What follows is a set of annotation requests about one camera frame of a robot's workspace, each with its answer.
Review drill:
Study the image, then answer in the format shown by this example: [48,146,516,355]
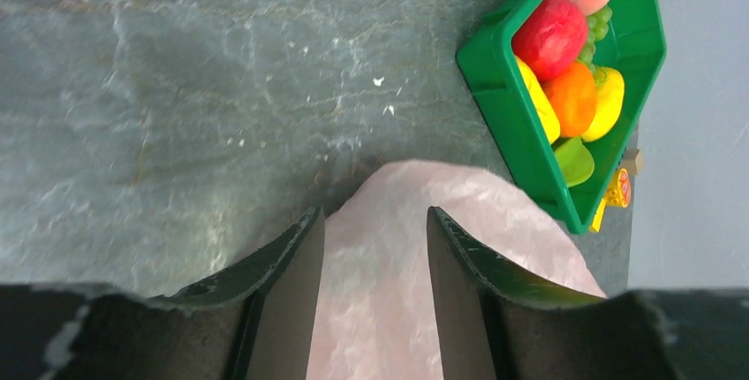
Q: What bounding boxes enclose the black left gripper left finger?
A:
[1,208,325,379]

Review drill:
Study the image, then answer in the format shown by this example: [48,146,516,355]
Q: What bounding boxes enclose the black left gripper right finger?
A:
[427,207,748,379]

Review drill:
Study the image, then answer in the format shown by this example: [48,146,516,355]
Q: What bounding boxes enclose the pink plastic bag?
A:
[306,160,602,379]

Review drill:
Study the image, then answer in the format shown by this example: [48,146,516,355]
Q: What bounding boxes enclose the yellow fake lemon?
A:
[581,66,625,142]

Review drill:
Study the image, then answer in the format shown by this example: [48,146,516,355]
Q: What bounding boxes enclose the red fake fruit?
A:
[511,0,588,81]

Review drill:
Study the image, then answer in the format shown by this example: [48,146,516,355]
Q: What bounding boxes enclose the green fake grapes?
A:
[577,5,613,73]

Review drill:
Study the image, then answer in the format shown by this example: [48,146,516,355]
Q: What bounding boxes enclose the green fake starfruit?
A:
[553,137,595,188]

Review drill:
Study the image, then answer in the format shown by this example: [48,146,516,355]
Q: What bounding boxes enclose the orange fake fruit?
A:
[541,62,597,138]

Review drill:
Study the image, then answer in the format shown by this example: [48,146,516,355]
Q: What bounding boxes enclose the yellow rectangular block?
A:
[589,199,607,232]

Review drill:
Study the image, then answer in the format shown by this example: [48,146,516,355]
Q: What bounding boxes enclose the wooden cube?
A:
[619,148,644,176]

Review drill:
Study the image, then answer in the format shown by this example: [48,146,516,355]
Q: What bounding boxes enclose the green plastic tray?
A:
[457,0,666,234]

